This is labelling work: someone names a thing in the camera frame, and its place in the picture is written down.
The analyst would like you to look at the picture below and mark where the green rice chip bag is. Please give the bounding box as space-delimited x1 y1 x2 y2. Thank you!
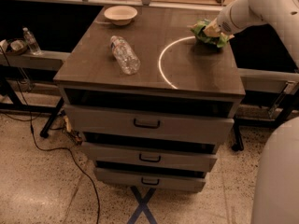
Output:
190 19 232 49

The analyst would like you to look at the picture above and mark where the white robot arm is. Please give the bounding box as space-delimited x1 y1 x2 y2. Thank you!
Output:
204 0 299 224

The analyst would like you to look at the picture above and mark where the white paper bowl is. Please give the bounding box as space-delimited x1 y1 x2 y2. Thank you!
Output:
104 6 137 26

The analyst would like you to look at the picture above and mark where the clear plastic bottle lying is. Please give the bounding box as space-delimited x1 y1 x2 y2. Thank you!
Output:
110 35 140 75

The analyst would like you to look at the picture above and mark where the grey drawer cabinet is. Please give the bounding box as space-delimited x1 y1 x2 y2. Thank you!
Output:
54 7 245 179

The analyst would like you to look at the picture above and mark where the top grey drawer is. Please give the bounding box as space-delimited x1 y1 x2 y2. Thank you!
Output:
64 105 234 144

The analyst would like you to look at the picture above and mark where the grey drawer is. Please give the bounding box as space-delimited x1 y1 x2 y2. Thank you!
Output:
94 168 206 192
81 142 217 172
64 105 234 144

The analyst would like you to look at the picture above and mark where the middle grey drawer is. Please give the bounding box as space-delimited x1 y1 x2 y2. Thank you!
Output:
81 142 217 172

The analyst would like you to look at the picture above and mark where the power strip on floor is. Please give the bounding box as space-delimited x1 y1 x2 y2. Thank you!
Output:
61 110 82 146

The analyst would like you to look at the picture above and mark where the small upright water bottle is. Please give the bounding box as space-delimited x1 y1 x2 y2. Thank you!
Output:
22 27 42 55

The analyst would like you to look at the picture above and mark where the bottom grey drawer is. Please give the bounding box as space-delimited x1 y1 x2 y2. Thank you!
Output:
94 168 206 192

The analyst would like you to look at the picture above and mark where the grey side bench left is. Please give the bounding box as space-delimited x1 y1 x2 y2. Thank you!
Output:
0 50 69 138

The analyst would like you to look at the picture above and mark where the black floor cable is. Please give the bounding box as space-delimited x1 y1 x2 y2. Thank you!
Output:
0 45 101 224

